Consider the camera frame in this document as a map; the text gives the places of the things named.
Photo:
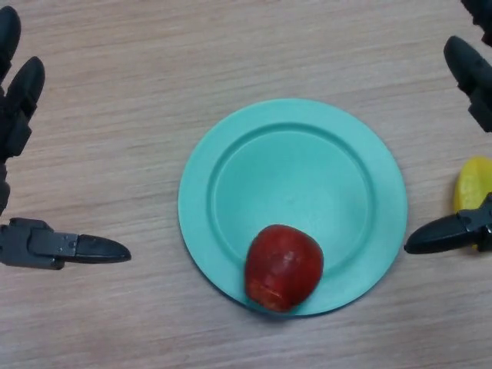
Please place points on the green round plate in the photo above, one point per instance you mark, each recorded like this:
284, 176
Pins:
292, 184

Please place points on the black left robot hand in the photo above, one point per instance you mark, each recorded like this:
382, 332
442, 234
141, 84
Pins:
38, 246

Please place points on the red apple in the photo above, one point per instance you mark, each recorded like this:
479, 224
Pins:
284, 269

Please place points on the yellow starfruit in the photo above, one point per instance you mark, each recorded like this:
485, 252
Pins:
473, 180

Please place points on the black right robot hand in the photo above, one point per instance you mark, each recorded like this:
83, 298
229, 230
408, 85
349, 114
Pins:
469, 67

